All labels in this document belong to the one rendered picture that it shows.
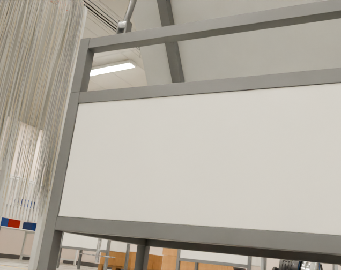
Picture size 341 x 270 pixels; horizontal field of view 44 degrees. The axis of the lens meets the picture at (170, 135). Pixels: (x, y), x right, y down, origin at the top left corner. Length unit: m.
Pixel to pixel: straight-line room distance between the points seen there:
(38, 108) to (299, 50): 1.06
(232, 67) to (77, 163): 0.74
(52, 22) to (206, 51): 0.70
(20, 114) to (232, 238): 1.02
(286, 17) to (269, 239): 0.58
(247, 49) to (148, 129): 0.63
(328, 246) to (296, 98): 0.36
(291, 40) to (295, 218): 0.81
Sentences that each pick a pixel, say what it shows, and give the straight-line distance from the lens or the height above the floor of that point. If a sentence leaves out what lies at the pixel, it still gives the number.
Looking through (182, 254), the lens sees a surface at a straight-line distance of 6.59.
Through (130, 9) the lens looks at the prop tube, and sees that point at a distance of 1.49.
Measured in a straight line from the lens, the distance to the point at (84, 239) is 7.94.
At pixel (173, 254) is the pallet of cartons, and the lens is 8.33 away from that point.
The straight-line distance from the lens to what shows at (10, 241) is 11.20.
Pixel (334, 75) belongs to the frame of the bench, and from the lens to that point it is 1.11.
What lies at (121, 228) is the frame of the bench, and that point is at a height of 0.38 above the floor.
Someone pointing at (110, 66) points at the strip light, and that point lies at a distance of 7.05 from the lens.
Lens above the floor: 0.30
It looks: 17 degrees up
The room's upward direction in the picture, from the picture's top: 6 degrees clockwise
